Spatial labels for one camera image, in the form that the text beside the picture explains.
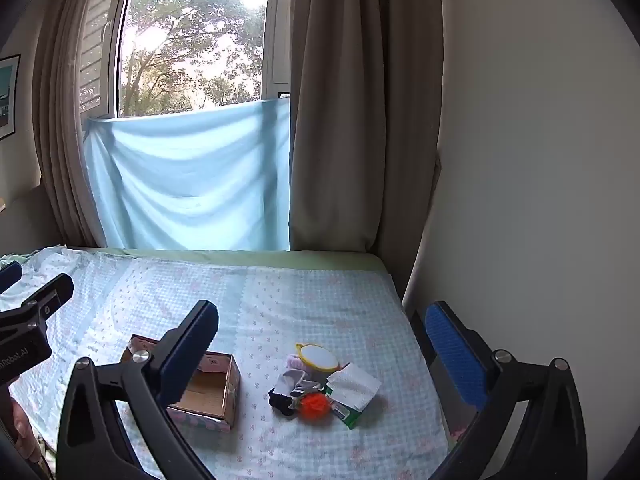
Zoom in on small green box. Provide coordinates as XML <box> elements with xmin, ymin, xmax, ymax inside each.
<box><xmin>322</xmin><ymin>382</ymin><xmax>369</xmax><ymax>429</ymax></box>

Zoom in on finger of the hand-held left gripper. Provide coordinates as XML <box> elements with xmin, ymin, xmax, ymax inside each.
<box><xmin>0</xmin><ymin>273</ymin><xmax>75</xmax><ymax>333</ymax></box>
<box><xmin>0</xmin><ymin>260</ymin><xmax>24</xmax><ymax>293</ymax></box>

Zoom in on round yellow-rimmed mirror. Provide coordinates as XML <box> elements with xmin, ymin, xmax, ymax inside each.
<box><xmin>295</xmin><ymin>342</ymin><xmax>342</xmax><ymax>374</ymax></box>

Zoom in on person's left hand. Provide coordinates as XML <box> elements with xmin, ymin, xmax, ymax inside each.
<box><xmin>11</xmin><ymin>399</ymin><xmax>43</xmax><ymax>463</ymax></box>

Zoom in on patterned cardboard box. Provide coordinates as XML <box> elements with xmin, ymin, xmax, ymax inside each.
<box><xmin>120</xmin><ymin>334</ymin><xmax>242</xmax><ymax>433</ymax></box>

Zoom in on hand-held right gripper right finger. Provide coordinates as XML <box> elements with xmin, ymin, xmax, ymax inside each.
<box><xmin>424</xmin><ymin>301</ymin><xmax>588</xmax><ymax>480</ymax></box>

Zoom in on orange fluffy ball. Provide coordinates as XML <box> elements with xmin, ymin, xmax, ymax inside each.
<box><xmin>298</xmin><ymin>392</ymin><xmax>332</xmax><ymax>422</ymax></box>

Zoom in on framed wall picture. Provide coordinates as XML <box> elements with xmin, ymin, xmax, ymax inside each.
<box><xmin>0</xmin><ymin>54</ymin><xmax>22</xmax><ymax>141</ymax></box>

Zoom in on white folded cloth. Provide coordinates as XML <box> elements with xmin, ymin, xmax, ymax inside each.
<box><xmin>326</xmin><ymin>362</ymin><xmax>382</xmax><ymax>409</ymax></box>

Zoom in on floral checked blanket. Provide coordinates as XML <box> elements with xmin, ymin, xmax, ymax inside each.
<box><xmin>0</xmin><ymin>247</ymin><xmax>457</xmax><ymax>480</ymax></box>

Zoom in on light blue hanging cloth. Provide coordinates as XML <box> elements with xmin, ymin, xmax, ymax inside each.
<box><xmin>82</xmin><ymin>97</ymin><xmax>292</xmax><ymax>252</ymax></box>

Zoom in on window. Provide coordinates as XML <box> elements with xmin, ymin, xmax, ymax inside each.
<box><xmin>79</xmin><ymin>0</ymin><xmax>292</xmax><ymax>122</ymax></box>

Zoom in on beige curtain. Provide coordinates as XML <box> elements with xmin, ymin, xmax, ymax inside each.
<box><xmin>32</xmin><ymin>0</ymin><xmax>142</xmax><ymax>248</ymax></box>
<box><xmin>289</xmin><ymin>0</ymin><xmax>446</xmax><ymax>302</ymax></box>

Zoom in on white and black sock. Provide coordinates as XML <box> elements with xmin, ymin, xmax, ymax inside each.
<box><xmin>268</xmin><ymin>367</ymin><xmax>326</xmax><ymax>417</ymax></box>

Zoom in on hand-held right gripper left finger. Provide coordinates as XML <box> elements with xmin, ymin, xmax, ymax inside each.
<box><xmin>56</xmin><ymin>300</ymin><xmax>220</xmax><ymax>480</ymax></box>

